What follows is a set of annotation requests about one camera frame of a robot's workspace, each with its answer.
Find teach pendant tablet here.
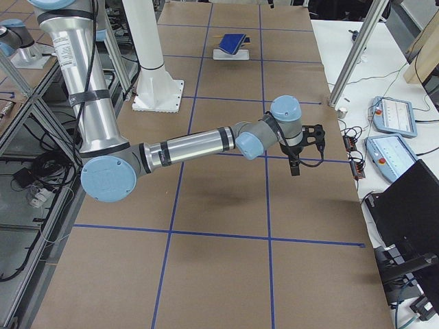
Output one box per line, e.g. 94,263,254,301
370,96,418,138
365,133,418,183

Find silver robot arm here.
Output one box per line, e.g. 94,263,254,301
32,1,325,203

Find far teach pendant tablet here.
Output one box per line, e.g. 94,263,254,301
370,96,418,138

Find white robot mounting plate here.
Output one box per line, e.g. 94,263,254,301
123,0,184,113

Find aluminium frame post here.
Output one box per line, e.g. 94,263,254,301
328,0,389,108

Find near teach pendant tablet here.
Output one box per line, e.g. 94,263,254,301
365,133,418,183

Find blue microfibre towel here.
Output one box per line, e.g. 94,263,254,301
219,34,250,55

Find white towel rack base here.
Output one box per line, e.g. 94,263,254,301
213,49,250,61

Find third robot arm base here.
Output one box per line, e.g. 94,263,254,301
1,19,54,69

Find small metal cylinder weight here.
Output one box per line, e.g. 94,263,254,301
337,107,348,119

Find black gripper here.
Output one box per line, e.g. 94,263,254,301
280,124,325,176

